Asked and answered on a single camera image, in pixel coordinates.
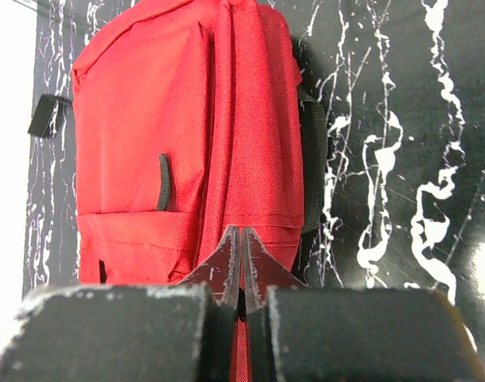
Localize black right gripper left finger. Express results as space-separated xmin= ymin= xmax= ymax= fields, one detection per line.
xmin=0 ymin=226 xmax=240 ymax=381

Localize red student backpack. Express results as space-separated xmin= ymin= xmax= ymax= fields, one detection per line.
xmin=24 ymin=1 xmax=328 ymax=381

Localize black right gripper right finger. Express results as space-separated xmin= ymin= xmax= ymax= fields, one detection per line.
xmin=242 ymin=228 xmax=485 ymax=381

